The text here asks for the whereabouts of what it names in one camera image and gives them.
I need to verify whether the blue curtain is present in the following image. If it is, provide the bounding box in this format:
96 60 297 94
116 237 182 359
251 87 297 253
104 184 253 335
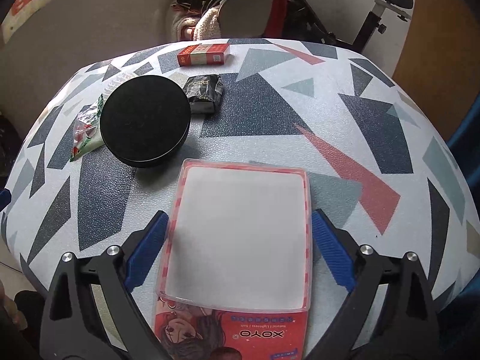
430 92 480 360

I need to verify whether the beige chair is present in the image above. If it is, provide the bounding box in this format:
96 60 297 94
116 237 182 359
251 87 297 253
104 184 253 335
170 0 290 43

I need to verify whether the clear red-edged plastic package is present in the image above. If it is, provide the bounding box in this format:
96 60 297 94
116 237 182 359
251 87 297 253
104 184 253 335
154 160 312 359

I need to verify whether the person's left hand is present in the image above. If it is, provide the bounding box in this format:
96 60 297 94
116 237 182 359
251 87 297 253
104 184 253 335
0 282 28 339

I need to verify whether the white foam fruit net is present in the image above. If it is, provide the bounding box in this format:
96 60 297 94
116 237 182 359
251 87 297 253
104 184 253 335
103 72 137 100

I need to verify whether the red cigarette box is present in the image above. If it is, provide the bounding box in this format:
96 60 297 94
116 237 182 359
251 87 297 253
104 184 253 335
176 43 230 67

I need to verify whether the green white candy wrapper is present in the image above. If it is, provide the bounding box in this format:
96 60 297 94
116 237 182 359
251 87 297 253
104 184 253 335
70 94 105 162

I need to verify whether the geometric patterned table cover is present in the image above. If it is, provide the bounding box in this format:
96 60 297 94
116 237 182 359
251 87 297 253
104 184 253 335
1 39 479 359

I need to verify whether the wooden door panel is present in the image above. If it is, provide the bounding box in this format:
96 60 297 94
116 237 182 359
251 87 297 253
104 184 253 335
393 0 479 140

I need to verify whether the black round tin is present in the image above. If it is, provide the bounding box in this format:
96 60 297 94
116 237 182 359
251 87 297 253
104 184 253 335
99 75 191 168

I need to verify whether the black exercise bike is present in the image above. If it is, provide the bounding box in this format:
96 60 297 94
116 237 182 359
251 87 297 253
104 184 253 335
286 0 415 55

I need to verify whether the black Face tissue pack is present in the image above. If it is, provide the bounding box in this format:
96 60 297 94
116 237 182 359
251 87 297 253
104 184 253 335
183 74 224 115

